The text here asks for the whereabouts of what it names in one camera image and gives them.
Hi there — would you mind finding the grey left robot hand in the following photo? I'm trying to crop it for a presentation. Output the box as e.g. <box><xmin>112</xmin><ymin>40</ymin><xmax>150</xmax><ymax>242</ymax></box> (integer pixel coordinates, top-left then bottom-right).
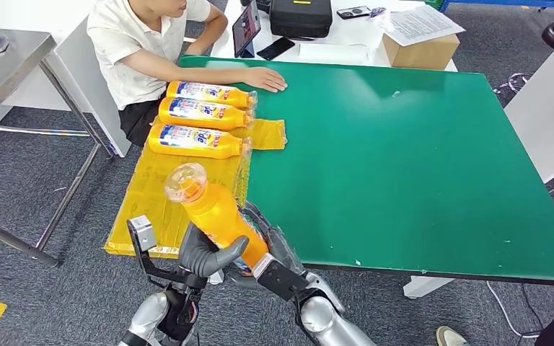
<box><xmin>177</xmin><ymin>221</ymin><xmax>250</xmax><ymax>279</ymax></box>

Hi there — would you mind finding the person's right hand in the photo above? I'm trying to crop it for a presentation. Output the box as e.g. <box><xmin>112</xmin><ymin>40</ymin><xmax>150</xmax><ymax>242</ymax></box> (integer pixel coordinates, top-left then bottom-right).
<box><xmin>243</xmin><ymin>66</ymin><xmax>289</xmax><ymax>94</ymax></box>

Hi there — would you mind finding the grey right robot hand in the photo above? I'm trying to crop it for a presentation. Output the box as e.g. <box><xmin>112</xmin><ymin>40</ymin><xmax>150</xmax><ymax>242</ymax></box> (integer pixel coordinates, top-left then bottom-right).
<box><xmin>229</xmin><ymin>201</ymin><xmax>307</xmax><ymax>290</ymax></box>

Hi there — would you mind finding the orange detergent bottle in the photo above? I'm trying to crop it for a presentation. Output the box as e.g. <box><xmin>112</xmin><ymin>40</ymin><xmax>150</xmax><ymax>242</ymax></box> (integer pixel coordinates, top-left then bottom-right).
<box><xmin>148</xmin><ymin>123</ymin><xmax>253</xmax><ymax>160</ymax></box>
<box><xmin>166</xmin><ymin>80</ymin><xmax>259</xmax><ymax>110</ymax></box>
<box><xmin>158</xmin><ymin>96</ymin><xmax>256</xmax><ymax>132</ymax></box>
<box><xmin>164</xmin><ymin>162</ymin><xmax>271</xmax><ymax>275</ymax></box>

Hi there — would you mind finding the black smartphone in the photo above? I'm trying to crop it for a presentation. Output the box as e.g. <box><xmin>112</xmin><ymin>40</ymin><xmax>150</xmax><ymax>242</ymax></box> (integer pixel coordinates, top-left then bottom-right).
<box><xmin>256</xmin><ymin>37</ymin><xmax>296</xmax><ymax>61</ymax></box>

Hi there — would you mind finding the tablet on blue stand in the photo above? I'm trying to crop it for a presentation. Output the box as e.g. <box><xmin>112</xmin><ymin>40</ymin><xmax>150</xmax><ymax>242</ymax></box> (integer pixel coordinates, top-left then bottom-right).
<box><xmin>232</xmin><ymin>0</ymin><xmax>262</xmax><ymax>59</ymax></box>

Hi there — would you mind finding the yellow taped cardboard mat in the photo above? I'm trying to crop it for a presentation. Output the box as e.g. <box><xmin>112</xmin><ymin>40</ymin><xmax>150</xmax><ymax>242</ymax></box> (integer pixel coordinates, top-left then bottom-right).
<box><xmin>104</xmin><ymin>117</ymin><xmax>288</xmax><ymax>260</ymax></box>

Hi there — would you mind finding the black carrying case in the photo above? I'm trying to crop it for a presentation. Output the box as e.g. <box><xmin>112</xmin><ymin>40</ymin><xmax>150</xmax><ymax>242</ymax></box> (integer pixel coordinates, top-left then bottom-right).
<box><xmin>268</xmin><ymin>0</ymin><xmax>334</xmax><ymax>39</ymax></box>

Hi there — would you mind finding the brown cardboard box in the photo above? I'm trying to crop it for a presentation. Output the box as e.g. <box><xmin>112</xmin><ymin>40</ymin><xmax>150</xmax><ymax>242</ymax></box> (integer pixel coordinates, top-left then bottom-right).
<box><xmin>382</xmin><ymin>33</ymin><xmax>461</xmax><ymax>71</ymax></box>

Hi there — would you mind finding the printed paper sheet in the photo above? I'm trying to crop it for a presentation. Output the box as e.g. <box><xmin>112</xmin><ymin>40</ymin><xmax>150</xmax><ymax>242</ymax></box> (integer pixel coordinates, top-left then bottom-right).
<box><xmin>384</xmin><ymin>4</ymin><xmax>466</xmax><ymax>48</ymax></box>

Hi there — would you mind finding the person's foot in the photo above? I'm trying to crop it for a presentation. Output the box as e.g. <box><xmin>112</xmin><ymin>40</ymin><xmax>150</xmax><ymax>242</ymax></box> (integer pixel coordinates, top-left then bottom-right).
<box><xmin>436</xmin><ymin>326</ymin><xmax>469</xmax><ymax>346</ymax></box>

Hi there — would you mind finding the blue metal rack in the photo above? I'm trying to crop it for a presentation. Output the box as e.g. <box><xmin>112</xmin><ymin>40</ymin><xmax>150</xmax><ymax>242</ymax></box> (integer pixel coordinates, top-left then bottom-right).
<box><xmin>439</xmin><ymin>0</ymin><xmax>554</xmax><ymax>20</ymax></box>

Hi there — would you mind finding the stainless steel table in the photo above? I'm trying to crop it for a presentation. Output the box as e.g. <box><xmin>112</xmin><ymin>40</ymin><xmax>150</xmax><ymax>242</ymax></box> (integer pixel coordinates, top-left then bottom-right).
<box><xmin>0</xmin><ymin>26</ymin><xmax>118</xmax><ymax>267</ymax></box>

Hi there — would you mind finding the white side table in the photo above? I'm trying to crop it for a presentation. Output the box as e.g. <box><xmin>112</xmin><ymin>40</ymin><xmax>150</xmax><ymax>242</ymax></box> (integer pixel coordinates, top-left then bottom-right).
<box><xmin>504</xmin><ymin>27</ymin><xmax>554</xmax><ymax>221</ymax></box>

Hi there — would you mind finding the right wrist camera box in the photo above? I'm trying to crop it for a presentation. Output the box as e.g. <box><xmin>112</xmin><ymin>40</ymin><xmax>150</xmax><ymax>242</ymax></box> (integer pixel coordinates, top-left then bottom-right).
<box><xmin>251</xmin><ymin>253</ymin><xmax>312</xmax><ymax>303</ymax></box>

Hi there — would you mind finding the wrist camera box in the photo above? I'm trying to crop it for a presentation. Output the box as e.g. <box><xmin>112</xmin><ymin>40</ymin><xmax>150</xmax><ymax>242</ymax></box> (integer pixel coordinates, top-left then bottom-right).
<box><xmin>126</xmin><ymin>215</ymin><xmax>208</xmax><ymax>290</ymax></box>
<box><xmin>251</xmin><ymin>253</ymin><xmax>312</xmax><ymax>303</ymax></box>

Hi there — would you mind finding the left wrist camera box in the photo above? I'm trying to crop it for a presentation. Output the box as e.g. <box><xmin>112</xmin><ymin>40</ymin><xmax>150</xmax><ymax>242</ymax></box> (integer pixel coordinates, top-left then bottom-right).
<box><xmin>126</xmin><ymin>215</ymin><xmax>208</xmax><ymax>290</ymax></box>

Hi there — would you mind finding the smartphone with ring holder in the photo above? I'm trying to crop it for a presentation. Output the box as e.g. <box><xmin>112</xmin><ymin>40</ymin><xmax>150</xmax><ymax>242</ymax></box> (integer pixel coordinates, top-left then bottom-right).
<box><xmin>336</xmin><ymin>5</ymin><xmax>372</xmax><ymax>20</ymax></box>

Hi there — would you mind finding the white floor cable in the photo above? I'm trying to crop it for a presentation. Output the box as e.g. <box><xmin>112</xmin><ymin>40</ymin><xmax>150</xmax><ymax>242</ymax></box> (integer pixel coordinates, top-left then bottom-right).
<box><xmin>487</xmin><ymin>281</ymin><xmax>545</xmax><ymax>340</ymax></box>

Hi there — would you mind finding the black floor cable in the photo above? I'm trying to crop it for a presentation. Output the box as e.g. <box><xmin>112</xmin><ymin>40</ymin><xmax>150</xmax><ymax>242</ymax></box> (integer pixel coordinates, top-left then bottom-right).
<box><xmin>523</xmin><ymin>285</ymin><xmax>554</xmax><ymax>328</ymax></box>

